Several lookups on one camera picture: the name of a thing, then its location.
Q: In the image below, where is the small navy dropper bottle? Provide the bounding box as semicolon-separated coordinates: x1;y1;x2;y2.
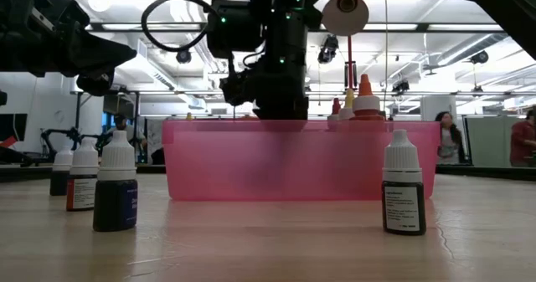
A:
92;130;139;233

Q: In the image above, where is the black ceiling spotlight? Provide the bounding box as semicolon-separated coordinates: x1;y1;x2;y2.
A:
175;47;193;64
469;49;490;65
317;34;339;65
391;79;410;95

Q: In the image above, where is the white round column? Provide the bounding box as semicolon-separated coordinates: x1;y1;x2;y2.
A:
420;94;461;167

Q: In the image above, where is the small dark dropper bottle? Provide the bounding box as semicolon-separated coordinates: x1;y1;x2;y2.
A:
49;147;75;197

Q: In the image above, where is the black monitor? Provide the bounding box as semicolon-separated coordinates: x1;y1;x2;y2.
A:
0;113;28;143

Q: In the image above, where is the person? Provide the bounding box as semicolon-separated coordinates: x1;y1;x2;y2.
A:
509;107;536;168
104;113;147;151
434;110;465;165

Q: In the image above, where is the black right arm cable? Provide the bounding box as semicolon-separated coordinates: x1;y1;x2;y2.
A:
141;0;219;53

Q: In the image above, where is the pink translucent plastic bin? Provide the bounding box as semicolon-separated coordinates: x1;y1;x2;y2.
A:
162;120;441;203

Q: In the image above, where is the large orange food colouring bottle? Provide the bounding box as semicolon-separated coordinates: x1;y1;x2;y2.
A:
350;73;385;122

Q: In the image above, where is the yellow-topped spool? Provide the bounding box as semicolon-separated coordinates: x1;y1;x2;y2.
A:
338;88;356;121

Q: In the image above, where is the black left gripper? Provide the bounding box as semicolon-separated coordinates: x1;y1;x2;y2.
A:
0;0;138;97

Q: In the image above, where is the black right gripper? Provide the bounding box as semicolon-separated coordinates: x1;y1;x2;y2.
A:
219;62;311;120

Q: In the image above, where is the red desk lamp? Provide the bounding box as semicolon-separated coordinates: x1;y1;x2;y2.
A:
321;0;370;91

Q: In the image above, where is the small black dropper bottle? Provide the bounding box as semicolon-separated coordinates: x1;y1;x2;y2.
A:
381;129;427;236

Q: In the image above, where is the small red-labelled dropper bottle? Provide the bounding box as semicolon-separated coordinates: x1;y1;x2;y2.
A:
65;138;101;213

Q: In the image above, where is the large red food colouring bottle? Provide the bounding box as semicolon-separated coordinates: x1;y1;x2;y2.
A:
327;97;343;122

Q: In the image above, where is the black aluminium table frame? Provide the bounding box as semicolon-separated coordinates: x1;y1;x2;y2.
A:
0;163;536;183

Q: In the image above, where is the grey-green partition panel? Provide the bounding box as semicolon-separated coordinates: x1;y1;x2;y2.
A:
464;115;514;168

